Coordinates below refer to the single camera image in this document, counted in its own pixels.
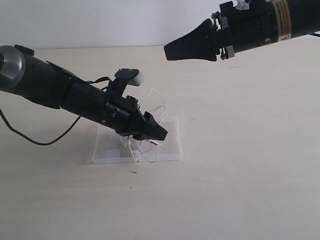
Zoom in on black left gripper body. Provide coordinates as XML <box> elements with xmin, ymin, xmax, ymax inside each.
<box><xmin>60</xmin><ymin>79</ymin><xmax>150</xmax><ymax>136</ymax></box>

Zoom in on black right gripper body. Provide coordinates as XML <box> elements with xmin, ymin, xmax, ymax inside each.
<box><xmin>209</xmin><ymin>0</ymin><xmax>279</xmax><ymax>62</ymax></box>

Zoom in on white wired earphones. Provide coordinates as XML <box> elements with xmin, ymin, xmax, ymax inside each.
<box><xmin>122</xmin><ymin>88</ymin><xmax>169</xmax><ymax>163</ymax></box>

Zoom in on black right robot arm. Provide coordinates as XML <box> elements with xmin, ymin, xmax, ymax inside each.
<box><xmin>163</xmin><ymin>0</ymin><xmax>320</xmax><ymax>62</ymax></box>

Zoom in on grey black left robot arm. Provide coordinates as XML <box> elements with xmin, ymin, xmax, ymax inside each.
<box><xmin>0</xmin><ymin>45</ymin><xmax>168</xmax><ymax>141</ymax></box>

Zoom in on clear plastic hinged case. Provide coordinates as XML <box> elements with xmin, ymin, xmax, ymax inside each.
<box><xmin>92</xmin><ymin>117</ymin><xmax>183</xmax><ymax>164</ymax></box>

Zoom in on small white paper label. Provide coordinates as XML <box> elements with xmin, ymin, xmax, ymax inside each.
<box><xmin>105</xmin><ymin>149</ymin><xmax>121</xmax><ymax>159</ymax></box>

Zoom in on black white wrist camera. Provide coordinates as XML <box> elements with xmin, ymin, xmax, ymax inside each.
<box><xmin>106</xmin><ymin>68</ymin><xmax>144</xmax><ymax>97</ymax></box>

